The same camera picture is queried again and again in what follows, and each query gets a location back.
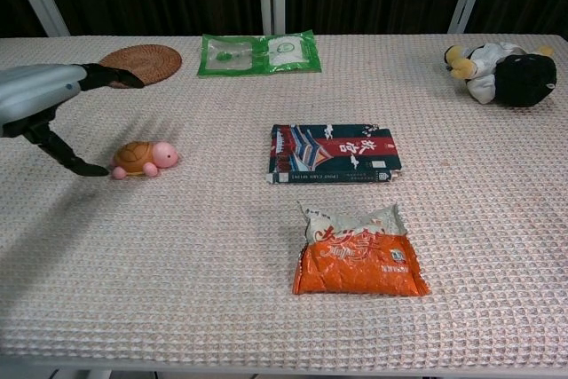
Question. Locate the orange white snack packet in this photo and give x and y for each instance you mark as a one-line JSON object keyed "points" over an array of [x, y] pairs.
{"points": [[355, 263]]}

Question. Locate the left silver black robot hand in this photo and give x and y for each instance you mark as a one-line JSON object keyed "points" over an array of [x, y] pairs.
{"points": [[31, 95]]}

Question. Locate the black white plush penguin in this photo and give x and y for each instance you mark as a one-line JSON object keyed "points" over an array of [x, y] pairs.
{"points": [[510, 73]]}

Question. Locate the dark blue printed flat box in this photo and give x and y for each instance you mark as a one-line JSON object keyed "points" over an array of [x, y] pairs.
{"points": [[333, 155]]}

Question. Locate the green clear plastic package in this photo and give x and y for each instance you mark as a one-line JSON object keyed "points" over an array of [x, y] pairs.
{"points": [[259, 54]]}

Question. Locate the pink orange toy turtle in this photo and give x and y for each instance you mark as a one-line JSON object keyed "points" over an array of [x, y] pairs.
{"points": [[137, 158]]}

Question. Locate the round woven rattan coaster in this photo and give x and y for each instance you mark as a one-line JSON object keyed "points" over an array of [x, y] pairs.
{"points": [[148, 61]]}

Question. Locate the white waffle-weave tablecloth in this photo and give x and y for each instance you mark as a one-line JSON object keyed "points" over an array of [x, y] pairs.
{"points": [[222, 263]]}

